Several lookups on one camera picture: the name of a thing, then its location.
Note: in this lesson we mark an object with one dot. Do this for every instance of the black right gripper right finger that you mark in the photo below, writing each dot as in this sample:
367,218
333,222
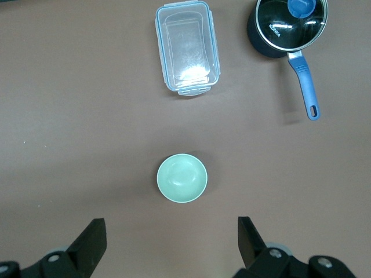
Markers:
269,260

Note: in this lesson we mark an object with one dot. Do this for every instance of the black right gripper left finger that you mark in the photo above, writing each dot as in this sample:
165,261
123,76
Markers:
78,255

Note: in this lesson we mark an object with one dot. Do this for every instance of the green bowl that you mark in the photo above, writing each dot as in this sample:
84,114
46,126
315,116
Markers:
182,177

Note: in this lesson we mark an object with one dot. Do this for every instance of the clear plastic food container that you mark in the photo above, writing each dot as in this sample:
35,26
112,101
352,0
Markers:
187,47

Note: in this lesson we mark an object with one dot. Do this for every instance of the glass lid with blue knob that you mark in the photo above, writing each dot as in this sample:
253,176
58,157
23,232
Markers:
291,23

